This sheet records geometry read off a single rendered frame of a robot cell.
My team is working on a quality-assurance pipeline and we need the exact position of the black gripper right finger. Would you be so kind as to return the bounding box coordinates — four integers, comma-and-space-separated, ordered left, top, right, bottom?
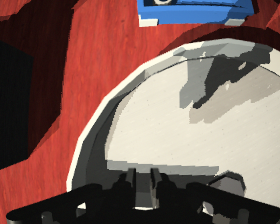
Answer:
150, 168, 280, 224

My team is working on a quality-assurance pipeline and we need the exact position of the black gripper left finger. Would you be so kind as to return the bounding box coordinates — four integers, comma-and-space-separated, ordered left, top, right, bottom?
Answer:
6, 168, 136, 224

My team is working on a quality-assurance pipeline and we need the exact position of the blue crate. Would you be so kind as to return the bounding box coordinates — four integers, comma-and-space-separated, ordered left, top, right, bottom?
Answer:
137, 0, 254, 27

